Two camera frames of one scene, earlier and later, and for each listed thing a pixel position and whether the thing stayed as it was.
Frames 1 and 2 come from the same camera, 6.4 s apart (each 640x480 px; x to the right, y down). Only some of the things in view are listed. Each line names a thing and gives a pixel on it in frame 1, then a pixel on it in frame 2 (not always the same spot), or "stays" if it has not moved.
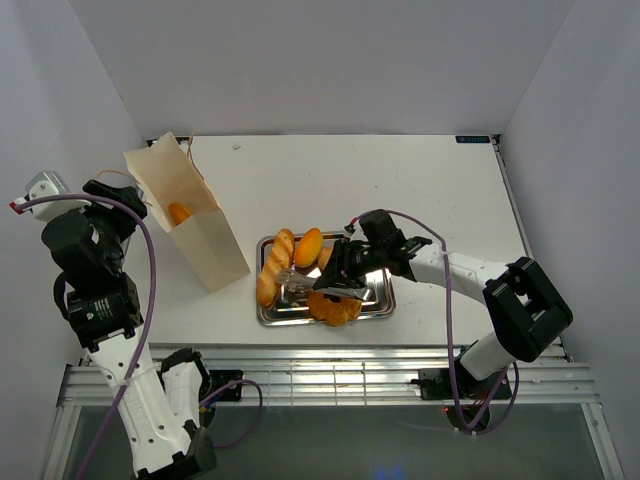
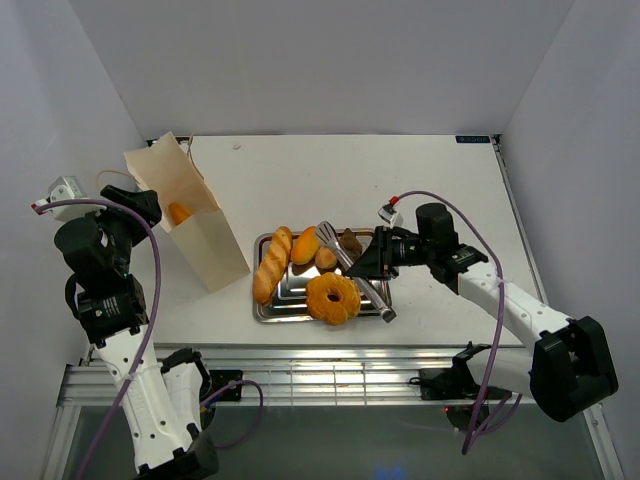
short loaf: [178, 213] stays
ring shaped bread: [333, 313] stays
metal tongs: [301, 283] to [327, 234]
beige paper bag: [167, 174] stays
